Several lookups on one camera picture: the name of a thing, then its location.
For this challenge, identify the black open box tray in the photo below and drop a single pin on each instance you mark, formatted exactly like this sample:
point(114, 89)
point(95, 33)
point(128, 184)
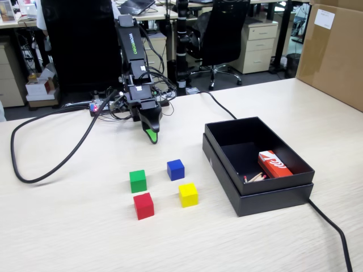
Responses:
point(235, 158)

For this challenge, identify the white cardboard boxes stack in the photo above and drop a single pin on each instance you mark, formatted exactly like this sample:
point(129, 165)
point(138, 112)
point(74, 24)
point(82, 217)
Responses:
point(37, 88)

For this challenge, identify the small framed picture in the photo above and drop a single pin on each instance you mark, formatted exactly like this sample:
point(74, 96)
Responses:
point(7, 11)

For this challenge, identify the black desk leg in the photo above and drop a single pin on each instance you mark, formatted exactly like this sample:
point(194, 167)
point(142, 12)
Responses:
point(283, 37)

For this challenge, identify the black office chair chrome base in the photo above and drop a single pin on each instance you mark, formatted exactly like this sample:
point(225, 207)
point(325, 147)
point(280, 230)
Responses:
point(224, 31)

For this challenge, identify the red wooden cube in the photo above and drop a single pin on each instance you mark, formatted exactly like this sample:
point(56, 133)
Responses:
point(144, 207)

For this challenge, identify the large brown cardboard box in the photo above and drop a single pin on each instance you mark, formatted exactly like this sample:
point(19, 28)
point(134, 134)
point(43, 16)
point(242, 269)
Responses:
point(331, 56)

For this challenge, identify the beige drawer pedestal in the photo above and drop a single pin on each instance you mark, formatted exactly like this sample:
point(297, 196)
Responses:
point(154, 52)
point(259, 48)

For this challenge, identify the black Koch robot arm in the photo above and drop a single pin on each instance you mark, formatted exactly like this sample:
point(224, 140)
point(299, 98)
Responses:
point(131, 42)

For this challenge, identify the circuit board with red LED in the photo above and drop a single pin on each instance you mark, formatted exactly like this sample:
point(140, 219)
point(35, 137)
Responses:
point(95, 107)

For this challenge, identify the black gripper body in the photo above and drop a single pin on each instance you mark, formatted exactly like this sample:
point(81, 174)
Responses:
point(141, 103)

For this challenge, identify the light wooden office desk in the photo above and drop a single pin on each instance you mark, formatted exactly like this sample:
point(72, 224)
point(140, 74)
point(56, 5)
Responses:
point(160, 14)

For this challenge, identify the black open box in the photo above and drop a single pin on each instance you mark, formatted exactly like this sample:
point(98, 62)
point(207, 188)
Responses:
point(272, 202)

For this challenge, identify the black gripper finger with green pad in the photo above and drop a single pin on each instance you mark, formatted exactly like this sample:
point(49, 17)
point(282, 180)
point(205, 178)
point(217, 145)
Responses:
point(150, 120)
point(135, 114)

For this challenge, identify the blue wooden cube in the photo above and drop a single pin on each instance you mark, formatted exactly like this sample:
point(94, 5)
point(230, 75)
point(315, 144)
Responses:
point(175, 170)

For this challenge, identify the black pole with white bands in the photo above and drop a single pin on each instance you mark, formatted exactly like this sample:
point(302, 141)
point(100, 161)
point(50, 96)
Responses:
point(181, 51)

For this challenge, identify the black trash bin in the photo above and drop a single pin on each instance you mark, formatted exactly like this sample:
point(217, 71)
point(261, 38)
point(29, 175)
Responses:
point(292, 65)

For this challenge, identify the yellow wooden cube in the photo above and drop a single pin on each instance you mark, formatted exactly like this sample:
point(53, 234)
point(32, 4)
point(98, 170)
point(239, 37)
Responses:
point(188, 196)

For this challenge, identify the green wooden cube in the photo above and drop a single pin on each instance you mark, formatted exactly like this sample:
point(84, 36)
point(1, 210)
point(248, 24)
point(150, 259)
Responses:
point(138, 182)

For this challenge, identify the orange matchbox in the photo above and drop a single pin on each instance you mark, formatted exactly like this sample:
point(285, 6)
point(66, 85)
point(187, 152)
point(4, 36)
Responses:
point(274, 165)

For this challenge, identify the beige filing cabinet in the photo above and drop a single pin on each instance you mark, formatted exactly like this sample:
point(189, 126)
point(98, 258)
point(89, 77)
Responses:
point(10, 79)

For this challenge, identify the black laptop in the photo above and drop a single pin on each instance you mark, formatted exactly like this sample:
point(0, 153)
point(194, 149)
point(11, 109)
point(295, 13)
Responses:
point(137, 6)

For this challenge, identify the large black chair back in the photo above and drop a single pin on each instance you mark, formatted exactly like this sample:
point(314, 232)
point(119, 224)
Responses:
point(82, 45)

